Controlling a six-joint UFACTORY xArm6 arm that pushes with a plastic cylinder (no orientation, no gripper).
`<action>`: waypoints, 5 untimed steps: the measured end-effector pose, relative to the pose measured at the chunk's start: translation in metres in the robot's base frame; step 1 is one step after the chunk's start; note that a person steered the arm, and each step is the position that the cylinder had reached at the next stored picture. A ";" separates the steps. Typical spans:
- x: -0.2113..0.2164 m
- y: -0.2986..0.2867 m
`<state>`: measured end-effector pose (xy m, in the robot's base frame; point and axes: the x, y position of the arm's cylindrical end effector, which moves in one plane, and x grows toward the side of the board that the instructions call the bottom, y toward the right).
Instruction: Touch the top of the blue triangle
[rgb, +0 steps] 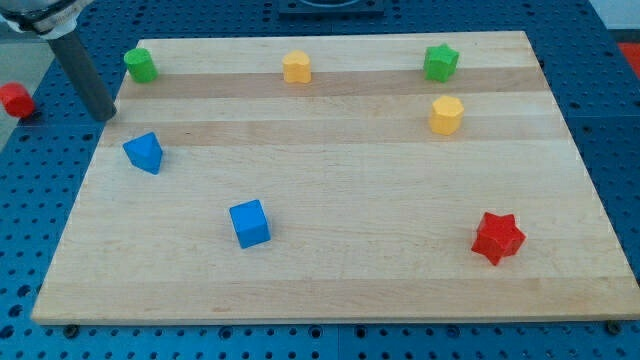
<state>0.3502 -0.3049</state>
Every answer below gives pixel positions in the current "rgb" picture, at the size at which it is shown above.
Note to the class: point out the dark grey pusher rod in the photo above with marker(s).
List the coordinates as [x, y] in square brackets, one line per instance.
[83, 75]

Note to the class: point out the yellow hexagon block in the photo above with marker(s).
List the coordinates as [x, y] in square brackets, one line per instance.
[446, 115]

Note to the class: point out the red star block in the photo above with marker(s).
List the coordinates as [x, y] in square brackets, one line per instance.
[497, 237]

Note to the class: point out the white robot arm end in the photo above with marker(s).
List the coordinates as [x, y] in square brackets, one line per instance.
[47, 19]

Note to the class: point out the yellow heart block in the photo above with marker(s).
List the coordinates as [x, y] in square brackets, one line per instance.
[296, 67]

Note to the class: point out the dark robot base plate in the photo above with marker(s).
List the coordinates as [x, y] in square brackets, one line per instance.
[330, 7]

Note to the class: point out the blue cube block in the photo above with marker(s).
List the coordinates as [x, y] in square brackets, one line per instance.
[250, 223]

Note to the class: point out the green star block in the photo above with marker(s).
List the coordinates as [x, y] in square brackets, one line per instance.
[440, 62]

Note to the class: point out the blue triangle block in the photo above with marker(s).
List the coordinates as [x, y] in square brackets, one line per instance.
[145, 153]

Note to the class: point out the wooden board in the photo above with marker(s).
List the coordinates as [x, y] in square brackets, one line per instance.
[372, 215]

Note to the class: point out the green cylinder block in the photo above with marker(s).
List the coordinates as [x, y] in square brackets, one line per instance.
[140, 65]

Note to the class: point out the red cylinder block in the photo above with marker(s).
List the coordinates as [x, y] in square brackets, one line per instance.
[16, 100]

